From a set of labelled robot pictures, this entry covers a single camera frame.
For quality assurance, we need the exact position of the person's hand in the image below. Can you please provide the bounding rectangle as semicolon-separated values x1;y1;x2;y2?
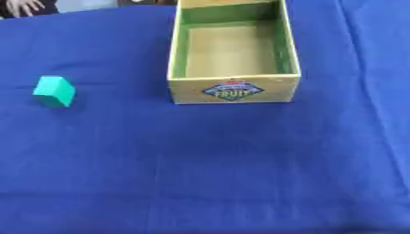
5;0;47;18

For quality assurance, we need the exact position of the tan cardboard box green inside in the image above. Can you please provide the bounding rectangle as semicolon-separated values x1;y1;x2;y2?
165;0;303;105

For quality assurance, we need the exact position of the person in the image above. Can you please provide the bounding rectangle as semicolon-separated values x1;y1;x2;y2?
0;0;61;20

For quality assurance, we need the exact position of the teal green block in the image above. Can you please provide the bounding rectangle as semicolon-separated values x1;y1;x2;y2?
32;75;77;109

